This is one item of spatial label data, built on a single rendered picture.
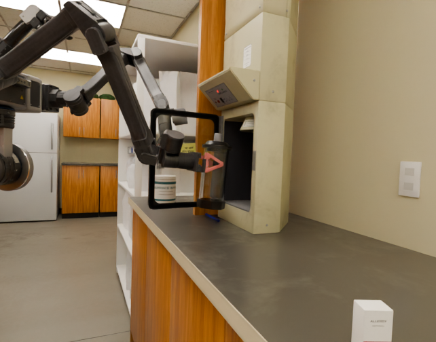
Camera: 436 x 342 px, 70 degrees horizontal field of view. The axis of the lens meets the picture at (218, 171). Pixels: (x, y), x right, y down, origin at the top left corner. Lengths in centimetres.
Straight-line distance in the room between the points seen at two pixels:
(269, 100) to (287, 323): 76
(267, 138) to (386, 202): 48
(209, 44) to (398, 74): 76
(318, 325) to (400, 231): 70
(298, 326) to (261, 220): 61
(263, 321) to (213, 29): 124
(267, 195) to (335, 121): 49
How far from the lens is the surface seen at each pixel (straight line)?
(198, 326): 92
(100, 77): 165
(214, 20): 154
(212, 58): 148
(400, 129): 123
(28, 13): 149
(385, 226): 127
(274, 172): 114
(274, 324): 58
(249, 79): 111
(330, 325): 61
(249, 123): 121
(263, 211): 113
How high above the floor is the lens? 122
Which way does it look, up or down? 3 degrees down
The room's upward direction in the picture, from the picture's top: 2 degrees clockwise
